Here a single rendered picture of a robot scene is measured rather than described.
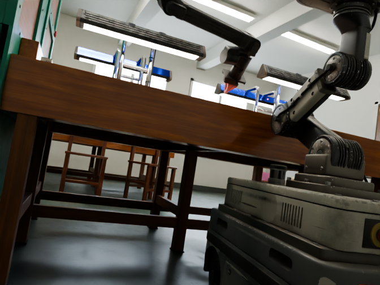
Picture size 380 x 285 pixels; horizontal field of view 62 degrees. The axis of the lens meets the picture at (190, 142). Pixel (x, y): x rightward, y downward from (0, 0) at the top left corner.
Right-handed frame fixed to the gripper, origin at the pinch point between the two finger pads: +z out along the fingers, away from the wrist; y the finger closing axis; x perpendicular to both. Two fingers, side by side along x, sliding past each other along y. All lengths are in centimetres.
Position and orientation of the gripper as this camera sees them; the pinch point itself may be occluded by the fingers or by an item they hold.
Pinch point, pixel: (225, 91)
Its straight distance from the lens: 146.5
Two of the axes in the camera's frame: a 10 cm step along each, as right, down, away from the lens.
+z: -3.6, 6.6, 6.6
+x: 1.2, 7.3, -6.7
